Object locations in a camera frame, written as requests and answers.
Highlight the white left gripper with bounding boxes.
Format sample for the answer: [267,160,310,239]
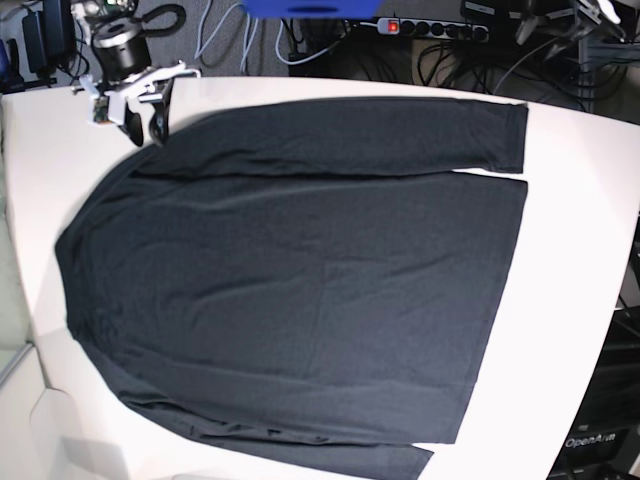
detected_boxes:
[515,1,625,43]

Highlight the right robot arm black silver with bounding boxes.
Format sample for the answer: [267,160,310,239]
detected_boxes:
[71,1,201,147]

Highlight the white power strip red switch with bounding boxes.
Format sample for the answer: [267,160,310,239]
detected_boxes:
[375,17,490,43]

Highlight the black OpenArm case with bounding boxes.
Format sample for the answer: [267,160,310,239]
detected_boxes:
[548,307,639,479]

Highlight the blue box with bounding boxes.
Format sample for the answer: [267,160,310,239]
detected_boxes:
[243,0,381,19]

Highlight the dark grey long-sleeve T-shirt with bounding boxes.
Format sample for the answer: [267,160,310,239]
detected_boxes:
[55,97,528,479]

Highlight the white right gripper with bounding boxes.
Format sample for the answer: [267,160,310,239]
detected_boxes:
[71,61,201,147]

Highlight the white cable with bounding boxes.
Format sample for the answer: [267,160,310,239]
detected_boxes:
[192,0,261,71]

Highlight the black equipment on floor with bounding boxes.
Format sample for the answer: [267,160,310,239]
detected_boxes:
[21,0,77,82]

